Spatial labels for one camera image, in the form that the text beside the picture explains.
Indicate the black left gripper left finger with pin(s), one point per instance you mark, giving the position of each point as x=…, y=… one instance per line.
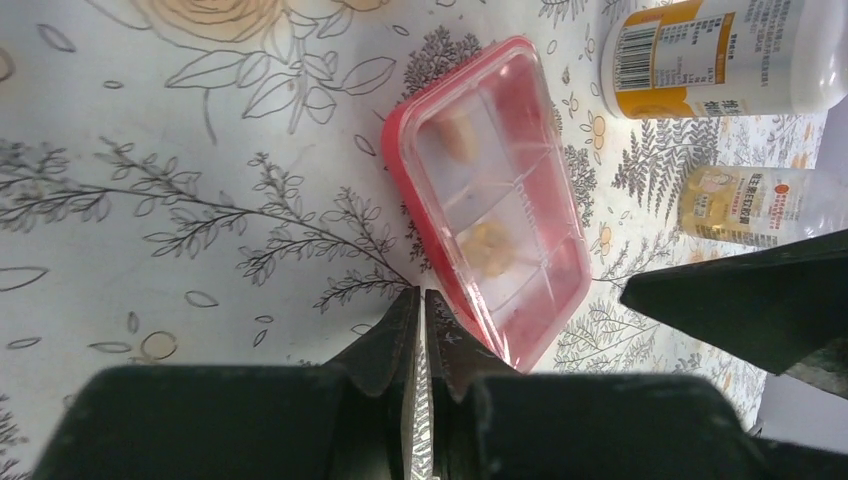
x=348, y=418

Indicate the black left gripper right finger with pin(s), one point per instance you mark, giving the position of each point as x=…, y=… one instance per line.
x=491, y=422

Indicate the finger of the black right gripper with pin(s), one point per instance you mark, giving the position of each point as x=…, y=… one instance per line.
x=824, y=369
x=770, y=308

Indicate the clear capsule bottle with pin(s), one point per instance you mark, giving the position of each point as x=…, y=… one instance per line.
x=762, y=207

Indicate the white pill bottle orange label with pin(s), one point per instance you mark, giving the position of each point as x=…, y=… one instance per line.
x=696, y=59

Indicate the red pill organizer box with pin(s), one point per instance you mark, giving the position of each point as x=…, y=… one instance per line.
x=482, y=170

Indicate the floral patterned mat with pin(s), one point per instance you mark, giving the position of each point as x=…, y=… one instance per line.
x=202, y=182

